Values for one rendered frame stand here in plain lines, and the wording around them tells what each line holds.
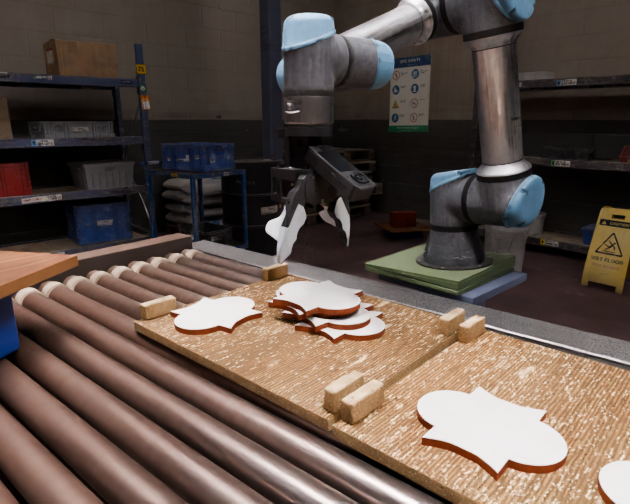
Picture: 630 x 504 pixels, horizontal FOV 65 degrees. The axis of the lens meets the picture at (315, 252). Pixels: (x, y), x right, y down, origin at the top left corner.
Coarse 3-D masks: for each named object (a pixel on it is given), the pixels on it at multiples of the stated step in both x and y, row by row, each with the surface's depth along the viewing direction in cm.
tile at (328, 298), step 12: (288, 288) 83; (300, 288) 83; (312, 288) 83; (324, 288) 83; (336, 288) 83; (348, 288) 83; (276, 300) 78; (288, 300) 77; (300, 300) 77; (312, 300) 77; (324, 300) 77; (336, 300) 77; (348, 300) 77; (360, 300) 77; (312, 312) 74; (324, 312) 74; (336, 312) 74; (348, 312) 75
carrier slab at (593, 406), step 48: (480, 336) 74; (432, 384) 60; (480, 384) 60; (528, 384) 60; (576, 384) 60; (624, 384) 60; (336, 432) 52; (384, 432) 51; (576, 432) 51; (624, 432) 51; (432, 480) 45; (480, 480) 44; (528, 480) 44; (576, 480) 44
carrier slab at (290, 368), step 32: (256, 288) 95; (160, 320) 80; (256, 320) 80; (288, 320) 80; (384, 320) 80; (416, 320) 80; (192, 352) 69; (224, 352) 69; (256, 352) 69; (288, 352) 69; (320, 352) 69; (352, 352) 69; (384, 352) 69; (416, 352) 69; (256, 384) 61; (288, 384) 60; (320, 384) 60; (384, 384) 61; (320, 416) 54
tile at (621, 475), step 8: (608, 464) 45; (616, 464) 45; (624, 464) 45; (600, 472) 44; (608, 472) 44; (616, 472) 44; (624, 472) 44; (600, 480) 43; (608, 480) 43; (616, 480) 43; (624, 480) 43; (600, 488) 43; (608, 488) 42; (616, 488) 42; (624, 488) 42; (608, 496) 41; (616, 496) 41; (624, 496) 41
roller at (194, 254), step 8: (192, 256) 126; (200, 256) 125; (208, 256) 124; (216, 264) 120; (224, 264) 118; (232, 264) 117; (240, 264) 116; (248, 272) 113; (256, 272) 112; (512, 336) 78; (544, 344) 75; (568, 352) 72; (592, 360) 70; (600, 360) 70; (624, 368) 68
